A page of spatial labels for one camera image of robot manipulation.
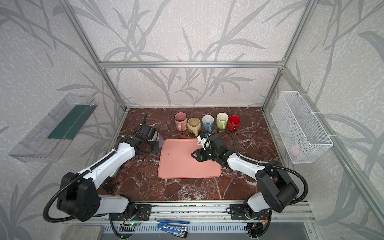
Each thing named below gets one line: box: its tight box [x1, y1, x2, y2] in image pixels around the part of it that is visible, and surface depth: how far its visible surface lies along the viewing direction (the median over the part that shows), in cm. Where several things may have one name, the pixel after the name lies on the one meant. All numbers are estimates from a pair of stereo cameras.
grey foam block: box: [60, 225, 104, 240], surface depth 68 cm
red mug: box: [227, 115, 241, 132], surface depth 106 cm
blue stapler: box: [156, 219, 190, 239], surface depth 69 cm
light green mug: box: [216, 112, 229, 130], surface depth 104 cm
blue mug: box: [202, 114, 215, 133], surface depth 101 cm
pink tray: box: [157, 138, 222, 179], surface depth 91 cm
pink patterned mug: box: [174, 112, 188, 132], surface depth 103 cm
